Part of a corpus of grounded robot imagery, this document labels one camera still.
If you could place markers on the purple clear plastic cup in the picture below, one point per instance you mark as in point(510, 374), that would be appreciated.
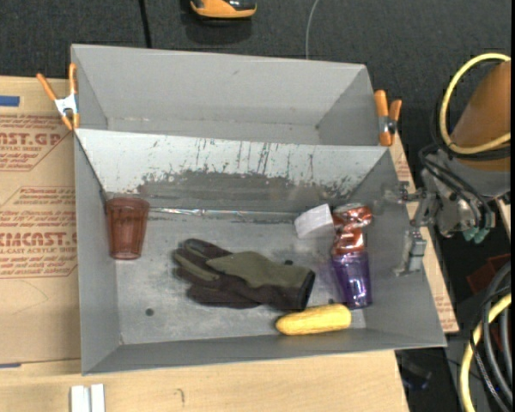
point(354, 279)

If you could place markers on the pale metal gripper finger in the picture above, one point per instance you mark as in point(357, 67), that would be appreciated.
point(417, 249)
point(405, 193)

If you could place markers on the red-brown clear plastic cup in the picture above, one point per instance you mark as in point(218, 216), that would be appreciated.
point(126, 230)

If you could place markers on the yellow toy corn cob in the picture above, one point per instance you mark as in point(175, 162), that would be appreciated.
point(313, 319)

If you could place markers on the brown cardboard board red print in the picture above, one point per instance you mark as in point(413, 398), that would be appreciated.
point(34, 213)

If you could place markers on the crushed red metal can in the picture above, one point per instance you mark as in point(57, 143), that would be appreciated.
point(349, 230)

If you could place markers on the white paper card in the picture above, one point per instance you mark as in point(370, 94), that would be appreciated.
point(314, 221)

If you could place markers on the dark brown and olive glove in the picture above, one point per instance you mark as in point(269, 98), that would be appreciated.
point(249, 279)

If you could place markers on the grey metal bin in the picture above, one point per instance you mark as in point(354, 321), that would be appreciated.
point(223, 174)

